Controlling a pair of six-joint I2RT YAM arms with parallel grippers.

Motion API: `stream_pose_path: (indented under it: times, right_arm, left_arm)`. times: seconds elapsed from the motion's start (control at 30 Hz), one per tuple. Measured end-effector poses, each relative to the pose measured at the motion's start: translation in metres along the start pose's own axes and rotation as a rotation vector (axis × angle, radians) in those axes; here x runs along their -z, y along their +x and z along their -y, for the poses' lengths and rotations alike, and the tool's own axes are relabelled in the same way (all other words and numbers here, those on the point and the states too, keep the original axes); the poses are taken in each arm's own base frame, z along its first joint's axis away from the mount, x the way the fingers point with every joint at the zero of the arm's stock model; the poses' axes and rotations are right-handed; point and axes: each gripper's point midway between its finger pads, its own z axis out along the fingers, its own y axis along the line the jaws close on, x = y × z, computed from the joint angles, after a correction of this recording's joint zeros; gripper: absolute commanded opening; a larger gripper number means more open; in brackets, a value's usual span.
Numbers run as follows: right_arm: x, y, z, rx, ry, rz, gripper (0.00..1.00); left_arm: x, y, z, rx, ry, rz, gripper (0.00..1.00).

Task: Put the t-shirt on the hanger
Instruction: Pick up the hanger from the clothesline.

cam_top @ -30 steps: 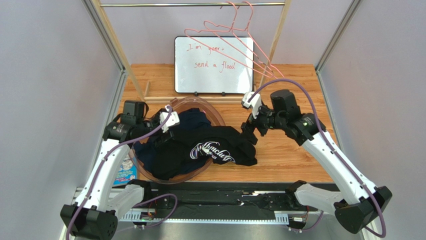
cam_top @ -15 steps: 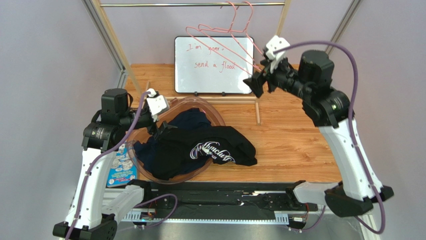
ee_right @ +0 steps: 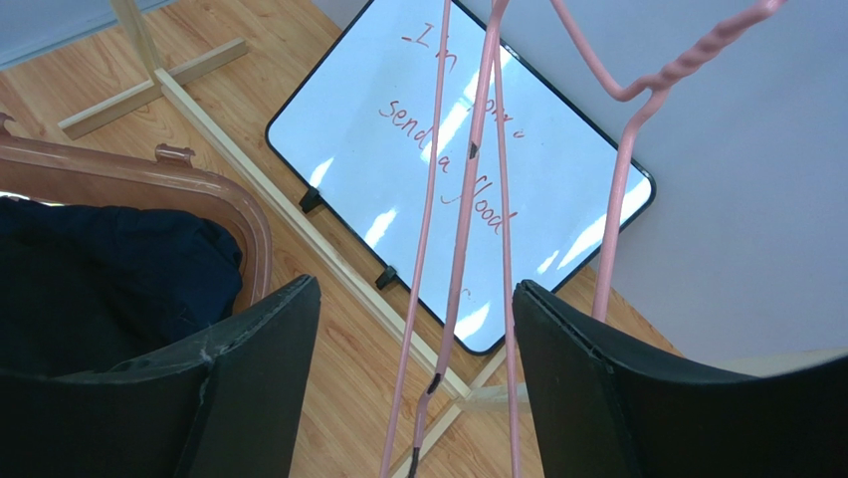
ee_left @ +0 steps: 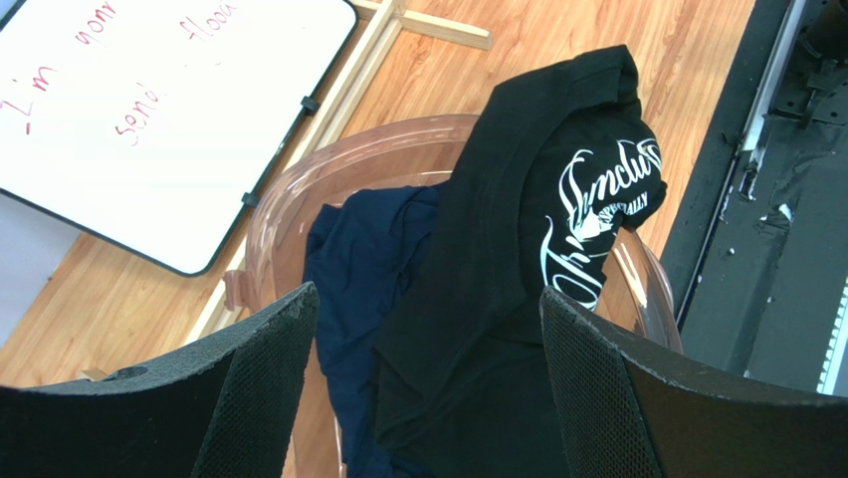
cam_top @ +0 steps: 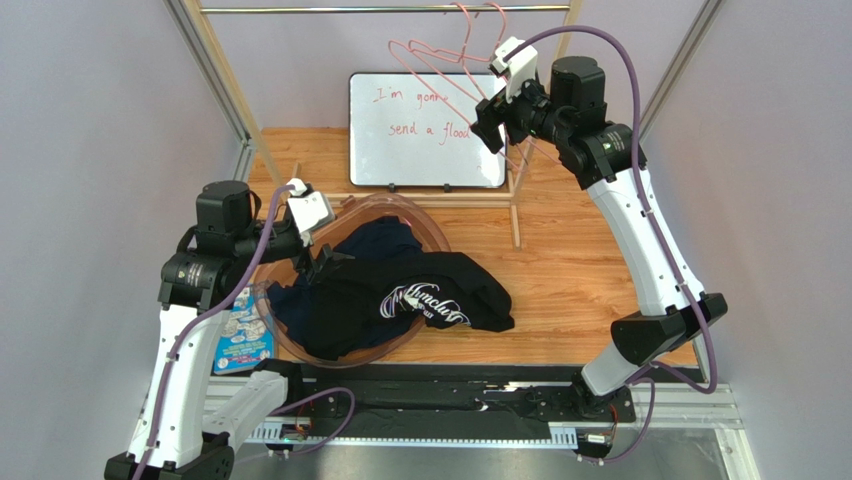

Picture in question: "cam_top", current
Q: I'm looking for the transparent brown plastic basin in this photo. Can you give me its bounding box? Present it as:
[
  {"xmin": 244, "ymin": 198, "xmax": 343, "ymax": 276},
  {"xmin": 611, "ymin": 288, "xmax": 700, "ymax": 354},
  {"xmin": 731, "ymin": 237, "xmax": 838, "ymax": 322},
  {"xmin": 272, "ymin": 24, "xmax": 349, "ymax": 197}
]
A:
[{"xmin": 252, "ymin": 193, "xmax": 450, "ymax": 369}]

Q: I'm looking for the metal hanging rod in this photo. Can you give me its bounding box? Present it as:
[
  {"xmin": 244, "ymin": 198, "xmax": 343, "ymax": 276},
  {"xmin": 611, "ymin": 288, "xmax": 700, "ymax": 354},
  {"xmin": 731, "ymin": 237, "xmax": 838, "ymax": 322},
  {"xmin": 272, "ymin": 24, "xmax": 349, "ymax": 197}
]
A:
[{"xmin": 199, "ymin": 4, "xmax": 571, "ymax": 15}]

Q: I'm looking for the purple cable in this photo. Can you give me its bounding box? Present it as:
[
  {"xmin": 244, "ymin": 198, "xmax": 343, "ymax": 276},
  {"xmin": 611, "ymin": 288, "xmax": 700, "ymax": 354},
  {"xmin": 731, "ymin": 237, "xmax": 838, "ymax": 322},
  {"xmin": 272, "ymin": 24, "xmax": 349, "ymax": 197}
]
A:
[
  {"xmin": 502, "ymin": 25, "xmax": 719, "ymax": 465},
  {"xmin": 131, "ymin": 184, "xmax": 357, "ymax": 480}
]

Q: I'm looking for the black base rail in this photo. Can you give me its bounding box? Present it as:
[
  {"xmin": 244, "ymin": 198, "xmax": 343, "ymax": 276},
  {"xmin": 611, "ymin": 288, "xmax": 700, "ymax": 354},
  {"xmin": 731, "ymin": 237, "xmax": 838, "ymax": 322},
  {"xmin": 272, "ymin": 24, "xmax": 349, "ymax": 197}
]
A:
[{"xmin": 251, "ymin": 364, "xmax": 662, "ymax": 449}]

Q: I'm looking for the pink wire hanger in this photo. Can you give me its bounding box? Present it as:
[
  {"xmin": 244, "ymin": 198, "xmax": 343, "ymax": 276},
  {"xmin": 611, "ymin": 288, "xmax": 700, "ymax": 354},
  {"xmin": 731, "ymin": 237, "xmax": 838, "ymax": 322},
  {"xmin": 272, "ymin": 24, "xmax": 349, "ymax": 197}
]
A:
[
  {"xmin": 387, "ymin": 1, "xmax": 527, "ymax": 174},
  {"xmin": 388, "ymin": 1, "xmax": 582, "ymax": 174}
]

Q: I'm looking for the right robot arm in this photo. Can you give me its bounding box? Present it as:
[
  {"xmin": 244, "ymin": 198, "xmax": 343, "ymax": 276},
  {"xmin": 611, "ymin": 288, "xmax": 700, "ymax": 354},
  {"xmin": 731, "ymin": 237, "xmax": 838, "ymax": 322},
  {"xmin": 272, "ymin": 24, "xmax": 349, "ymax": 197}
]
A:
[{"xmin": 472, "ymin": 55, "xmax": 728, "ymax": 402}]

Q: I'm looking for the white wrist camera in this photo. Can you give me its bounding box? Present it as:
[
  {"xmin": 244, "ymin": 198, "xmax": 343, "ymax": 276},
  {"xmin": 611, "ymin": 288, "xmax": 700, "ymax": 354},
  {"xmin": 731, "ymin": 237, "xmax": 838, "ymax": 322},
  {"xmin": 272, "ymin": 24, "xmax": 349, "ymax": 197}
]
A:
[
  {"xmin": 285, "ymin": 178, "xmax": 336, "ymax": 247},
  {"xmin": 489, "ymin": 36, "xmax": 538, "ymax": 104}
]

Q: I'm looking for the wooden clothes rack frame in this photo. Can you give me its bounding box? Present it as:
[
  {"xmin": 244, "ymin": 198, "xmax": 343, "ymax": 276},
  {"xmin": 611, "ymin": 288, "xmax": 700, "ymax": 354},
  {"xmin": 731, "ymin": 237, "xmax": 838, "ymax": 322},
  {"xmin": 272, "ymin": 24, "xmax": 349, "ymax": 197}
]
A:
[{"xmin": 167, "ymin": 1, "xmax": 583, "ymax": 250}]

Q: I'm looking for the right aluminium frame post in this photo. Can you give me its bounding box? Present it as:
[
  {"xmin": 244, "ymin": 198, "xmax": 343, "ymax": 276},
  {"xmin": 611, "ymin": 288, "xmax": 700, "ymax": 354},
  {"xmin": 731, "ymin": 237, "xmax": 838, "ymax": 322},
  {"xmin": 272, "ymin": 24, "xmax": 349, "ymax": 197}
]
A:
[{"xmin": 639, "ymin": 0, "xmax": 726, "ymax": 142}]

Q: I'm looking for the navy blue garment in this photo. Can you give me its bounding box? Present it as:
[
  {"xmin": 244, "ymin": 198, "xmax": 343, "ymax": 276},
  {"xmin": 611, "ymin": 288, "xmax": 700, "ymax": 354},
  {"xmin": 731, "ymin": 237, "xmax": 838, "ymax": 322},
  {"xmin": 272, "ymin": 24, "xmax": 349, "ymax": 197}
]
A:
[{"xmin": 267, "ymin": 216, "xmax": 422, "ymax": 356}]

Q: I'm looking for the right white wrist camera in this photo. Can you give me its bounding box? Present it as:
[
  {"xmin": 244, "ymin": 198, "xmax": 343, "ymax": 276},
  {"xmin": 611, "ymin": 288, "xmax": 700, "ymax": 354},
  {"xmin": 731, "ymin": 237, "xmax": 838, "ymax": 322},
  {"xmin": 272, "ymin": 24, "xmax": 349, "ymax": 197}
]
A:
[{"xmin": 489, "ymin": 36, "xmax": 538, "ymax": 104}]

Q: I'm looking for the whiteboard with red writing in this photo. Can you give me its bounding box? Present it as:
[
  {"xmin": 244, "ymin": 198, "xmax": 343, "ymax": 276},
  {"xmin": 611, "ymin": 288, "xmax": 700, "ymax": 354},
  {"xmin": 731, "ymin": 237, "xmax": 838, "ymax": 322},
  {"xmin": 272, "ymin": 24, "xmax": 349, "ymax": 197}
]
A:
[{"xmin": 349, "ymin": 73, "xmax": 507, "ymax": 189}]

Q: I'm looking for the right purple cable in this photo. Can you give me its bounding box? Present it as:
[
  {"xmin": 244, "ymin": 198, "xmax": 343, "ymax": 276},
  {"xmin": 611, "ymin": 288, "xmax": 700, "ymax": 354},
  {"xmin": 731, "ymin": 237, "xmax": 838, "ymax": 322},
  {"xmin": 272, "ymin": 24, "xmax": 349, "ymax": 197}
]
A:
[{"xmin": 502, "ymin": 25, "xmax": 719, "ymax": 465}]

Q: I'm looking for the left aluminium frame post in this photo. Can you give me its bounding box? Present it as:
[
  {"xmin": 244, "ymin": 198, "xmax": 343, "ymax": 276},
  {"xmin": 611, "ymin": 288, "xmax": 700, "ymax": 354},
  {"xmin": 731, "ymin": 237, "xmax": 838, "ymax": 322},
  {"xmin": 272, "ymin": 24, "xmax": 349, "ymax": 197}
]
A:
[{"xmin": 164, "ymin": 0, "xmax": 253, "ymax": 146}]

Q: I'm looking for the aluminium frame post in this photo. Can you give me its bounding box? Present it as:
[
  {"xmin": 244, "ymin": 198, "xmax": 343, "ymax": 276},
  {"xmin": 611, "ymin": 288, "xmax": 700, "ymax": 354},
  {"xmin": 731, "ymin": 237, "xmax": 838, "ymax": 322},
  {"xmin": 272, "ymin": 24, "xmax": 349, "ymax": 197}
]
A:
[
  {"xmin": 639, "ymin": 0, "xmax": 726, "ymax": 142},
  {"xmin": 164, "ymin": 0, "xmax": 253, "ymax": 146}
]

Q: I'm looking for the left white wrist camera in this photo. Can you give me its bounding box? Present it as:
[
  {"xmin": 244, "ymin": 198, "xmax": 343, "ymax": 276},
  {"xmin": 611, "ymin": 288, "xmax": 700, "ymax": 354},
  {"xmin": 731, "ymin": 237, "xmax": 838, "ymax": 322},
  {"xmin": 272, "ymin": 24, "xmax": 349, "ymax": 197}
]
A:
[{"xmin": 285, "ymin": 178, "xmax": 336, "ymax": 247}]

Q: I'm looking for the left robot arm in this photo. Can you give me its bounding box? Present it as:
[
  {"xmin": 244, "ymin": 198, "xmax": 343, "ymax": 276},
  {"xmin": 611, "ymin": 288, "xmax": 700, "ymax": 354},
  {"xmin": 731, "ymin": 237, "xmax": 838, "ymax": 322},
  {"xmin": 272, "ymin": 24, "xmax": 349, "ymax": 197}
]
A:
[{"xmin": 104, "ymin": 178, "xmax": 335, "ymax": 479}]

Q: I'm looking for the blue illustrated booklet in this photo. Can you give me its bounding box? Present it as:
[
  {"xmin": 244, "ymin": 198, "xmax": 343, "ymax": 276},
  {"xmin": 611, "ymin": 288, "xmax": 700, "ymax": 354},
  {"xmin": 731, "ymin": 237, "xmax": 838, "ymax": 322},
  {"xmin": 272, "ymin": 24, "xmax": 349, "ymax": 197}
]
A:
[{"xmin": 212, "ymin": 284, "xmax": 275, "ymax": 376}]

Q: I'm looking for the black floral t-shirt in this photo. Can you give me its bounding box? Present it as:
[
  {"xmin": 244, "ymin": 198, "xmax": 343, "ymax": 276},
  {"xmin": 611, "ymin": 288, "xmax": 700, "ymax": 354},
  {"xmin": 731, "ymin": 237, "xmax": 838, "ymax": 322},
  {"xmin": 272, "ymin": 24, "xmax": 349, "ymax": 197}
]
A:
[{"xmin": 302, "ymin": 252, "xmax": 515, "ymax": 360}]

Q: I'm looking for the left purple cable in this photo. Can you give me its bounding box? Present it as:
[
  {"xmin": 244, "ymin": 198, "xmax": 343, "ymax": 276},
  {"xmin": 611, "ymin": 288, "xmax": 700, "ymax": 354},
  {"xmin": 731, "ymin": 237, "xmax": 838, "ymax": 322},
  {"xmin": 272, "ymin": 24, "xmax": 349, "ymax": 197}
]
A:
[{"xmin": 131, "ymin": 184, "xmax": 357, "ymax": 480}]

